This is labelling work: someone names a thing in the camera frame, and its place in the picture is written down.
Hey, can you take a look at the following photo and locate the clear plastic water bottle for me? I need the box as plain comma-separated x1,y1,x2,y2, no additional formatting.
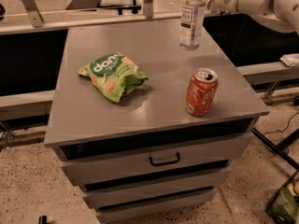
179,0,206,50

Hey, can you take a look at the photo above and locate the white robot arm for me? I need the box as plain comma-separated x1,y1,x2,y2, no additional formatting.
203,0,299,34

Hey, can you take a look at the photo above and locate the red coke can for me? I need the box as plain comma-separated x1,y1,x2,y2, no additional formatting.
185,67,219,117

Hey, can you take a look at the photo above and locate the green chip bag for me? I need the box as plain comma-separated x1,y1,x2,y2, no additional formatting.
78,52,149,104

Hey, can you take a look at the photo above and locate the grey drawer cabinet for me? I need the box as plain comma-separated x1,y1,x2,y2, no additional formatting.
44,19,267,224

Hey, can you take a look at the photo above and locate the black floor cable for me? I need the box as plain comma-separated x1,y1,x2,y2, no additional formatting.
262,110,299,136

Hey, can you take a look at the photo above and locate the black drawer handle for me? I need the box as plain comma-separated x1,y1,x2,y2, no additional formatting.
149,152,180,167

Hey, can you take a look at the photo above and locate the black wire basket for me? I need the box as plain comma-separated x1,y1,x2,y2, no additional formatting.
265,170,299,224

